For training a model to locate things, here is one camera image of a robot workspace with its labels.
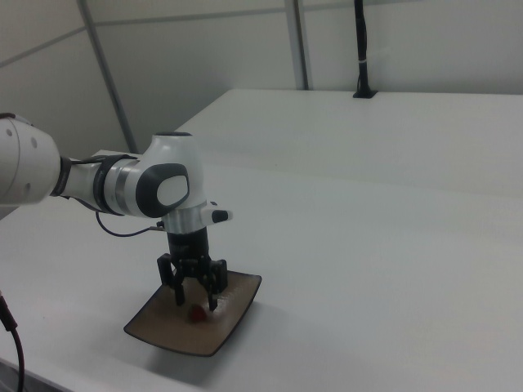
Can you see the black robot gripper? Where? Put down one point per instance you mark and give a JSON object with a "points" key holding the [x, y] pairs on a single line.
{"points": [[190, 245]]}

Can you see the small dark green ball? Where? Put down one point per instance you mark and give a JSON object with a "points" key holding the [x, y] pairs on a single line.
{"points": [[197, 314]]}

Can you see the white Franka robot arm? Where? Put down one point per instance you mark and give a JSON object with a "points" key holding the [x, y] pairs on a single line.
{"points": [[171, 163]]}

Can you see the square brown ceramic plate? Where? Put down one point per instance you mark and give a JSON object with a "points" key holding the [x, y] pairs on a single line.
{"points": [[175, 330]]}

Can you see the grey metal partition post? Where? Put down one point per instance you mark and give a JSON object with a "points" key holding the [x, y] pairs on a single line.
{"points": [[300, 45], [108, 77]]}

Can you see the black camera stand pole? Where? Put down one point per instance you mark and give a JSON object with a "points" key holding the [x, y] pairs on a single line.
{"points": [[362, 61]]}

